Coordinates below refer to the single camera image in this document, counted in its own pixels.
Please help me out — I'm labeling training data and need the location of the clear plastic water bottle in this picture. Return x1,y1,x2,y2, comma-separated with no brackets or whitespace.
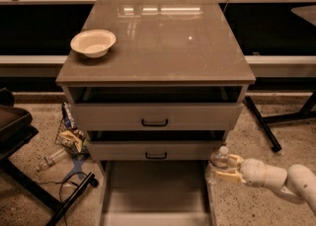
204,146,229,186

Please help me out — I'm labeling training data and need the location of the white paper bowl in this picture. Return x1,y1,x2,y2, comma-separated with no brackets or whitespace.
70,30,117,58

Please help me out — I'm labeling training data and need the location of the black stand legs left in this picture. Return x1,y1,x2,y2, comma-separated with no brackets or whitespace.
0,157,97,226

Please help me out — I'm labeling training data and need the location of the empty bottle on floor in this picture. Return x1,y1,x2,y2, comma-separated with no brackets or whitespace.
36,149,68,172

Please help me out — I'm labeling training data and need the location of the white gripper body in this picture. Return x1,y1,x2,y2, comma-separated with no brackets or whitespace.
239,158,266,188

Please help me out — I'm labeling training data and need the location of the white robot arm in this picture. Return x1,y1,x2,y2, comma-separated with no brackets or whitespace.
214,155,316,214

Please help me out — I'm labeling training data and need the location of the black chair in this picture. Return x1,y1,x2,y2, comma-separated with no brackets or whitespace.
0,88,39,160

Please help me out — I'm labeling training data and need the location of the top grey drawer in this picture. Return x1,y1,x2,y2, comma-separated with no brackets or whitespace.
71,104,243,131

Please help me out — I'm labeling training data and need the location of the black cable on floor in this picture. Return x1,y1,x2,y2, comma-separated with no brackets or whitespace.
36,171,100,226

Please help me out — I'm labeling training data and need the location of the black stand base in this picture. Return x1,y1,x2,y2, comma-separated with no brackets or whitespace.
245,91,316,153

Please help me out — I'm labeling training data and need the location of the middle grey drawer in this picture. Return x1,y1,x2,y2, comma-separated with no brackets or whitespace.
88,140,222,161

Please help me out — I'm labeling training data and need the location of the wire basket with snack bags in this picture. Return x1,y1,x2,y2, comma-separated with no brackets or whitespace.
57,103,88,155

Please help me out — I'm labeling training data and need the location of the bottom grey open drawer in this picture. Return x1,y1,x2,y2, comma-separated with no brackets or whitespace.
96,161,217,226

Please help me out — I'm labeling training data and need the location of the grey drawer cabinet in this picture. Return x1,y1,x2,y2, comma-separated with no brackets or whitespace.
55,0,257,226

